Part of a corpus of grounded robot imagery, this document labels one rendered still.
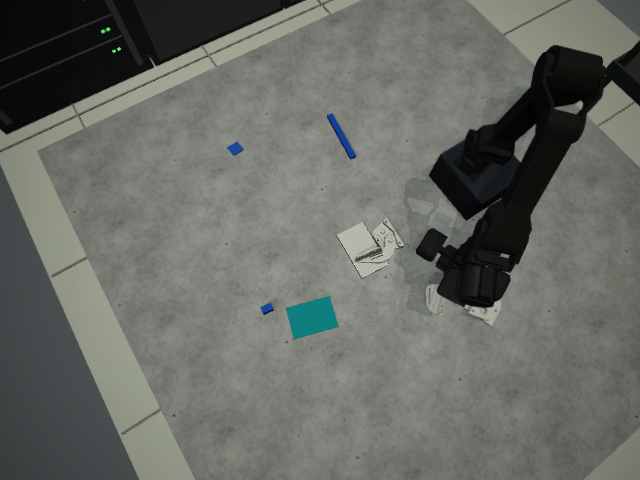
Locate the teal flat rectangular plate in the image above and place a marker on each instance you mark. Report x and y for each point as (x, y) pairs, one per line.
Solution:
(311, 317)

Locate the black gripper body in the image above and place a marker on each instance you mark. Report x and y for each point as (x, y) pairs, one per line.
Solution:
(432, 244)

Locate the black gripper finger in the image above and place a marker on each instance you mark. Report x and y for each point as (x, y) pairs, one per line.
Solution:
(441, 267)

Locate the small blue cube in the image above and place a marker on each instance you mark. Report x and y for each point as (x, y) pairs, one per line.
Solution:
(267, 308)

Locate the small blue square tile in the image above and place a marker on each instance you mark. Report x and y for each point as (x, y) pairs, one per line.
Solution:
(235, 148)

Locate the blue flat bar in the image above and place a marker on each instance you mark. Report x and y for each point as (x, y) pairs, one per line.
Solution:
(341, 136)

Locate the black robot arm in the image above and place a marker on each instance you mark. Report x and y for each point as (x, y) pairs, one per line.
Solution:
(562, 76)

